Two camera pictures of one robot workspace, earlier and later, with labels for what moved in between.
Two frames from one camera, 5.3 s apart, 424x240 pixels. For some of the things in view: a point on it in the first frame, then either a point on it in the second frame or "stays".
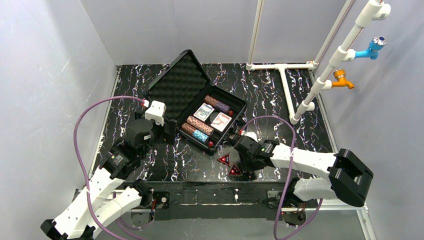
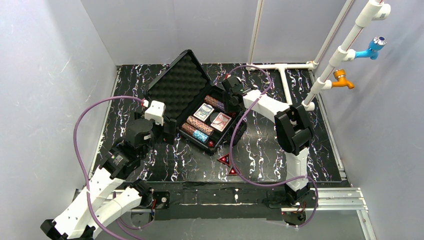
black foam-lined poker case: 205,115 stays
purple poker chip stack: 222,106 stays
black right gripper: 236,138 → 230,93
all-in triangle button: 225,159 stays
